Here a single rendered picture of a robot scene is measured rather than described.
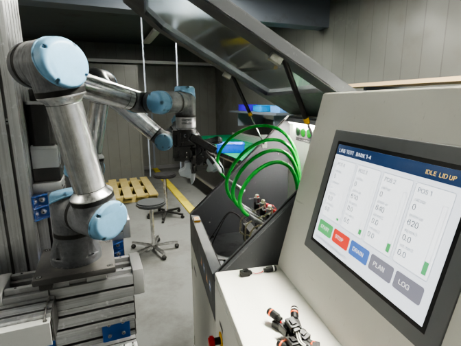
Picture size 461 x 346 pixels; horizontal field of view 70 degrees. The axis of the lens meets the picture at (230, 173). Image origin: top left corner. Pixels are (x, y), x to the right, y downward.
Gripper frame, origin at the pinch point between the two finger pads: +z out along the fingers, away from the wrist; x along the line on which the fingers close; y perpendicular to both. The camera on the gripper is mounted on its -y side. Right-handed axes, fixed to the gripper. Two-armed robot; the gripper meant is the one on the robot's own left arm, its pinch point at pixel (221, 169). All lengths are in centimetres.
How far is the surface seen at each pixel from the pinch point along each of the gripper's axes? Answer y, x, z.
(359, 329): -22, 63, 66
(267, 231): -9.6, 32.8, 35.9
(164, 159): 258, -523, -266
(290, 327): -10, 65, 57
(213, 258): 15.6, 26.3, 31.3
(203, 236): 22.2, 9.6, 19.7
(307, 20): -118, -246, -138
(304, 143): -34.7, -20.8, 11.6
